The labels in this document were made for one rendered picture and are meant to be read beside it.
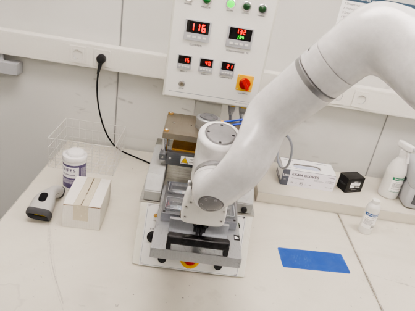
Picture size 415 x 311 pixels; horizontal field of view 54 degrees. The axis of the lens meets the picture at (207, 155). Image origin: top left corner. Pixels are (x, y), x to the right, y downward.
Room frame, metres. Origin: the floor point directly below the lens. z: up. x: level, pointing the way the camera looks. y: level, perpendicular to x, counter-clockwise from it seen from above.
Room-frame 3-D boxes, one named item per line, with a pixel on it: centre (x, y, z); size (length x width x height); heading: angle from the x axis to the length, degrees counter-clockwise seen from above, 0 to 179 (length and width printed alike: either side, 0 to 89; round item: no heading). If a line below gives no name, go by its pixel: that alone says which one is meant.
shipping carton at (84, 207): (1.16, 0.37, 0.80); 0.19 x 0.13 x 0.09; 3
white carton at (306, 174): (1.59, -0.43, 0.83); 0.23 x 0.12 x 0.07; 93
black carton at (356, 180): (1.59, -0.63, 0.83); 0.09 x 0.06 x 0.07; 114
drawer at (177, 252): (0.93, 0.00, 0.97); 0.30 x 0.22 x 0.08; 4
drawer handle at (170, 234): (0.79, -0.01, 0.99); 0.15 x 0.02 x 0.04; 94
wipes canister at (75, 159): (1.31, 0.48, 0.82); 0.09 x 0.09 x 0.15
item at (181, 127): (1.27, 0.00, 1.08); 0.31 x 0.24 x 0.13; 94
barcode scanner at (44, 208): (1.15, 0.51, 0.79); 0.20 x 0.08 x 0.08; 3
